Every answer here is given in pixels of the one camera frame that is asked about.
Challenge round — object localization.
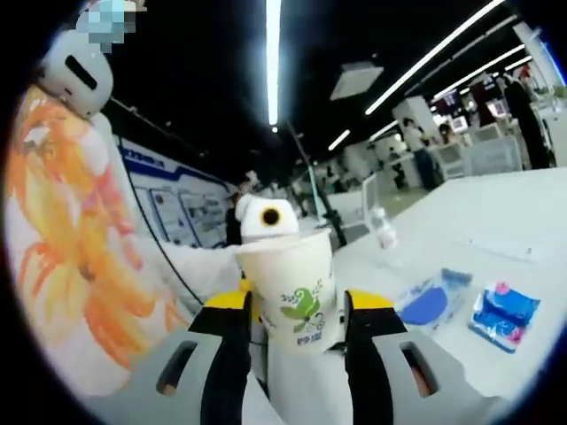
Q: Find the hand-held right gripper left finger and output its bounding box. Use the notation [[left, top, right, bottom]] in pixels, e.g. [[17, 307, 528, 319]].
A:
[[86, 290, 255, 425]]

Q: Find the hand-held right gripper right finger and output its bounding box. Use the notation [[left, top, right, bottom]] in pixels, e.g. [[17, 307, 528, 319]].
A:
[[343, 288, 493, 425]]

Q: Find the white paper cup green print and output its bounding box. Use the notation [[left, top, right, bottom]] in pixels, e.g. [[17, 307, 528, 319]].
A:
[[234, 227, 341, 356]]

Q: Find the blue mouse pad package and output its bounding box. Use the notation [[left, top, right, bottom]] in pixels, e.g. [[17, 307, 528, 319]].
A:
[[395, 267, 474, 334]]

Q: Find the clear plastic bottle red label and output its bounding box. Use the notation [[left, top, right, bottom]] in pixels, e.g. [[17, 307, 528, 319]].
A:
[[369, 206, 400, 267]]

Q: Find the blue pink tissue packet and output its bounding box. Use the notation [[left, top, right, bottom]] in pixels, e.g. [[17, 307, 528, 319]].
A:
[[467, 280, 542, 354]]

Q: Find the black stand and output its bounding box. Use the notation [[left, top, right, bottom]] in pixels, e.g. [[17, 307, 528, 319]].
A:
[[286, 119, 350, 250]]

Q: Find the ceiling light strip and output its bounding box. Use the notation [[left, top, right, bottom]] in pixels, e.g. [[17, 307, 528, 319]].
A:
[[364, 0, 507, 117], [265, 0, 284, 128]]

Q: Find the ceiling vent panel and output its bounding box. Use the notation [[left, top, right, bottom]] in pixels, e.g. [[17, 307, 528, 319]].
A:
[[329, 61, 385, 103]]

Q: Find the white shirt with orange print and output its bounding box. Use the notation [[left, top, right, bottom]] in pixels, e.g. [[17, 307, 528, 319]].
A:
[[3, 83, 205, 398]]

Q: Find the white table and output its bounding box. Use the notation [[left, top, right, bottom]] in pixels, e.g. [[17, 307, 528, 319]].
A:
[[245, 166, 567, 425]]

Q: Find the white worn device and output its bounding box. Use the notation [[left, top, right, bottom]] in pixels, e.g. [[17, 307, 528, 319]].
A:
[[41, 32, 113, 120]]

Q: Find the wall poster board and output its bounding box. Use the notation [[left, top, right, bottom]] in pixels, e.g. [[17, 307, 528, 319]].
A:
[[118, 135, 237, 250]]

